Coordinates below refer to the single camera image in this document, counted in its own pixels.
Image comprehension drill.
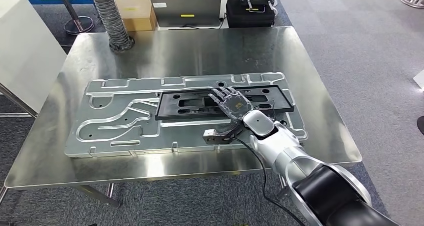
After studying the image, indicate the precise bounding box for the metal fixture plate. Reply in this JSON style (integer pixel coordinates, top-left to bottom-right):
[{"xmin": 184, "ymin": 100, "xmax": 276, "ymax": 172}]
[{"xmin": 64, "ymin": 72, "xmax": 309, "ymax": 158}]

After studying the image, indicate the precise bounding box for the grey laptop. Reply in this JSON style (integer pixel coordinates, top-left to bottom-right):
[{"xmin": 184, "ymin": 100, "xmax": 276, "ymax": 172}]
[{"xmin": 149, "ymin": 0, "xmax": 223, "ymax": 29}]

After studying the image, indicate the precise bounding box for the white cabinet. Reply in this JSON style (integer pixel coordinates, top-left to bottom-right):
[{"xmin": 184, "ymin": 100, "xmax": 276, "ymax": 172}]
[{"xmin": 0, "ymin": 0, "xmax": 68, "ymax": 114}]

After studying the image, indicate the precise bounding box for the cardboard box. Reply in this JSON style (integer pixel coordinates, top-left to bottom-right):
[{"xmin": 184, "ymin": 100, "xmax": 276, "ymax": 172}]
[{"xmin": 114, "ymin": 0, "xmax": 158, "ymax": 32}]

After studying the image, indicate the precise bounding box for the black plastic car part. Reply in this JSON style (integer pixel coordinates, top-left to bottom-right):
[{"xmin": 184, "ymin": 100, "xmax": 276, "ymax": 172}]
[{"xmin": 154, "ymin": 84, "xmax": 295, "ymax": 121}]

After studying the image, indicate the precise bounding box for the black carrying case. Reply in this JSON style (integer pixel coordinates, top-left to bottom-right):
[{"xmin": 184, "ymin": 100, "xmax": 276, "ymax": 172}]
[{"xmin": 225, "ymin": 0, "xmax": 276, "ymax": 29}]

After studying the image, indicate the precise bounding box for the white booth panel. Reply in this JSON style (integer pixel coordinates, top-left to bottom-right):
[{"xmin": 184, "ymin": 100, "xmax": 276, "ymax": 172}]
[{"xmin": 413, "ymin": 70, "xmax": 424, "ymax": 91}]

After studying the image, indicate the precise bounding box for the stainless steel workbench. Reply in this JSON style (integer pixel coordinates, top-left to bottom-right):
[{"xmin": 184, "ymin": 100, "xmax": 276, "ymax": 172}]
[{"xmin": 0, "ymin": 26, "xmax": 363, "ymax": 208}]

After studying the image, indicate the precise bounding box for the ribbed grey hose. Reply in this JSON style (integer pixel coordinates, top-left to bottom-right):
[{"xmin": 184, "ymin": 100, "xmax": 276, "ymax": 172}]
[{"xmin": 91, "ymin": 0, "xmax": 136, "ymax": 53}]

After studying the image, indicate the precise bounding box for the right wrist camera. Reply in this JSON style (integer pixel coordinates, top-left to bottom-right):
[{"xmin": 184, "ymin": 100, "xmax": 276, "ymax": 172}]
[{"xmin": 202, "ymin": 129, "xmax": 234, "ymax": 145}]

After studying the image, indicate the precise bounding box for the black camera cable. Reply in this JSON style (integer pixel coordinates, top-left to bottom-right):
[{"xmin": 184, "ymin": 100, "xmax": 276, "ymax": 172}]
[{"xmin": 228, "ymin": 136, "xmax": 307, "ymax": 226}]

